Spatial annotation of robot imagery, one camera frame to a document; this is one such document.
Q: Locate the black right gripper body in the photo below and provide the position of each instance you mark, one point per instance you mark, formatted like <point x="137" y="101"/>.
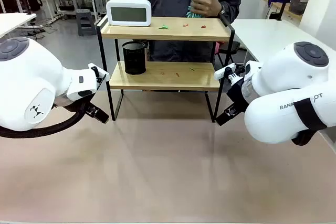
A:
<point x="237" y="95"/>

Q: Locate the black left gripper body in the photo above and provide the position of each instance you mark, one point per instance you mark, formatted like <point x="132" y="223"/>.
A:
<point x="85" y="107"/>

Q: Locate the small green paper scrap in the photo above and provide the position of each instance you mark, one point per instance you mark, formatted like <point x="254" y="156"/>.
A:
<point x="191" y="69"/>

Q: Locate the black mesh pen holder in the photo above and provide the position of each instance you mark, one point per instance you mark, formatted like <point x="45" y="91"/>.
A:
<point x="134" y="58"/>

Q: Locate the large green paper scrap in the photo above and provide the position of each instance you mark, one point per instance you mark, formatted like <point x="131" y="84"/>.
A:
<point x="164" y="26"/>

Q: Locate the white digital clock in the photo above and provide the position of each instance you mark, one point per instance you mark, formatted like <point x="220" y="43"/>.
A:
<point x="128" y="12"/>

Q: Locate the person's left forearm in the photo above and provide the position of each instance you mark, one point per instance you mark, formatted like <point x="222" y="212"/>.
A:
<point x="231" y="11"/>

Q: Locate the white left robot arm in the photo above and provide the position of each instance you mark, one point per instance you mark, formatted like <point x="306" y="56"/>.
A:
<point x="29" y="85"/>

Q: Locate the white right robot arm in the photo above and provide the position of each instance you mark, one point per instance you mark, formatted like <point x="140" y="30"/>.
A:
<point x="286" y="98"/>

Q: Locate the person's left hand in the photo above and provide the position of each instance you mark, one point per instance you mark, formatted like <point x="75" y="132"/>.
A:
<point x="208" y="5"/>

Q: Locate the black office chair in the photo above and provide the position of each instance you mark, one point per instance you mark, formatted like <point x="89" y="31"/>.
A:
<point x="231" y="48"/>

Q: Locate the grey plastic step stool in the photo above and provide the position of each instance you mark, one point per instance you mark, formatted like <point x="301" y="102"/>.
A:
<point x="86" y="22"/>

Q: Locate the black wristwatch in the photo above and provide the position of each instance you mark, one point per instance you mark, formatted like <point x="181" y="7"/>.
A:
<point x="222" y="10"/>

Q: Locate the wooden bench table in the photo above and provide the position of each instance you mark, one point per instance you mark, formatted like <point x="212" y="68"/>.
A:
<point x="283" y="9"/>

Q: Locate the grey mesh basket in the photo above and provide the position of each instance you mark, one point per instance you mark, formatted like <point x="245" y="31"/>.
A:
<point x="298" y="5"/>

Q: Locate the white side table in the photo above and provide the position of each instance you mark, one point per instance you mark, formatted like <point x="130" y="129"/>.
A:
<point x="13" y="22"/>

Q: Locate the black backpack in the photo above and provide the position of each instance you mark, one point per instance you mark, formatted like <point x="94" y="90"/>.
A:
<point x="34" y="1"/>

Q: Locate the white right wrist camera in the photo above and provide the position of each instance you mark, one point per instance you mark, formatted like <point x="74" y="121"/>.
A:
<point x="223" y="72"/>

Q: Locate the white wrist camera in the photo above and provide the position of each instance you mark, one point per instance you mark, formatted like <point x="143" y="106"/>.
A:
<point x="97" y="68"/>
<point x="223" y="72"/>

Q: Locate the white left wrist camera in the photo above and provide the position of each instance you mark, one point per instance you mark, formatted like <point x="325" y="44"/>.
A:
<point x="97" y="68"/>

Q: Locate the two-tier wooden black-frame shelf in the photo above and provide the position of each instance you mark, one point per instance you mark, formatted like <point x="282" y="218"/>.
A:
<point x="165" y="31"/>

